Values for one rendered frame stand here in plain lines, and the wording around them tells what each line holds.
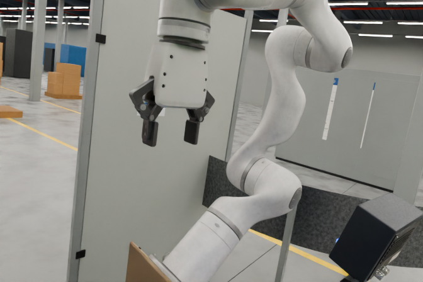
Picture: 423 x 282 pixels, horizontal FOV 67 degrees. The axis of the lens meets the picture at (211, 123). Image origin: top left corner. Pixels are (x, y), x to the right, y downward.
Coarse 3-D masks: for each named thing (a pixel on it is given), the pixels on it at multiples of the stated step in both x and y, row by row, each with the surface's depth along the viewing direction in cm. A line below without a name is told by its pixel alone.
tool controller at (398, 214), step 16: (368, 208) 87; (384, 208) 90; (400, 208) 94; (416, 208) 98; (352, 224) 88; (368, 224) 85; (384, 224) 82; (400, 224) 84; (416, 224) 94; (352, 240) 88; (368, 240) 85; (384, 240) 82; (400, 240) 89; (336, 256) 91; (352, 256) 88; (368, 256) 85; (384, 256) 84; (352, 272) 88; (368, 272) 85; (384, 272) 89
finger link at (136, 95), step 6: (150, 78) 50; (144, 84) 48; (150, 84) 48; (132, 90) 48; (138, 90) 47; (144, 90) 48; (150, 90) 49; (132, 96) 47; (138, 96) 48; (132, 102) 48; (138, 102) 48
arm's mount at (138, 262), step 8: (136, 248) 79; (128, 256) 81; (136, 256) 78; (144, 256) 76; (128, 264) 81; (136, 264) 78; (144, 264) 75; (152, 264) 73; (128, 272) 81; (136, 272) 78; (144, 272) 75; (152, 272) 73; (160, 272) 71; (128, 280) 81; (136, 280) 78; (144, 280) 75; (152, 280) 73; (160, 280) 70; (168, 280) 68
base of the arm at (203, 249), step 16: (208, 224) 82; (224, 224) 82; (192, 240) 80; (208, 240) 80; (224, 240) 81; (176, 256) 79; (192, 256) 78; (208, 256) 78; (224, 256) 81; (176, 272) 76; (192, 272) 76; (208, 272) 78
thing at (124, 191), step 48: (96, 0) 165; (144, 0) 183; (96, 48) 170; (144, 48) 189; (240, 48) 242; (96, 96) 176; (96, 144) 182; (144, 144) 203; (192, 144) 230; (96, 192) 188; (144, 192) 210; (192, 192) 239; (96, 240) 194; (144, 240) 219
